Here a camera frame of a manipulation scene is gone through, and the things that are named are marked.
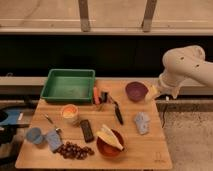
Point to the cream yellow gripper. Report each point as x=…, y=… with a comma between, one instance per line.
x=152, y=93

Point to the bunch of dark grapes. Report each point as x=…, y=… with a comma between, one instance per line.
x=74, y=151

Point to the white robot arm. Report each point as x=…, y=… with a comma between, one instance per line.
x=181, y=64

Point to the orange cup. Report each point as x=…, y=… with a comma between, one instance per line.
x=70, y=114

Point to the blue plastic cup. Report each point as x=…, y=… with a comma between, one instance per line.
x=34, y=135

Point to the purple bowl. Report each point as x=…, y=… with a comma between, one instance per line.
x=136, y=91

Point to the yellow corn cob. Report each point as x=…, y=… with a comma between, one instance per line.
x=109, y=137

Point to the red bowl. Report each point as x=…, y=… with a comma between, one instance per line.
x=107, y=150

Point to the black rectangular remote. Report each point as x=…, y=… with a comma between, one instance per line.
x=87, y=131

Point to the green plastic tray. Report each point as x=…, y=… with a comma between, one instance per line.
x=69, y=86

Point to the metal spoon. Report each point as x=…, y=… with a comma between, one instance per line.
x=57, y=129

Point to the blue black device left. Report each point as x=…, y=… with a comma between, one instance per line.
x=8, y=123

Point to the black handled knife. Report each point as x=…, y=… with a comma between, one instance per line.
x=117, y=111

